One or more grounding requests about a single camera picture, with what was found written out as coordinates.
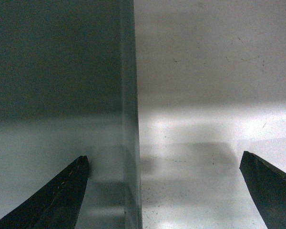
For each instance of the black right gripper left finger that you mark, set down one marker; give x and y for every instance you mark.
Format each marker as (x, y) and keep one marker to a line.
(56, 205)

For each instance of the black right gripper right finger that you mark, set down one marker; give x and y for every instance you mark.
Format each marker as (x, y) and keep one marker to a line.
(267, 187)

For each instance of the grey silver serving tray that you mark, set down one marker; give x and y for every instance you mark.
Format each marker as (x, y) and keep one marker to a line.
(68, 88)

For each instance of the white middle shelf board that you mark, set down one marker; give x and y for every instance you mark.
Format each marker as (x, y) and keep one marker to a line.
(211, 85)

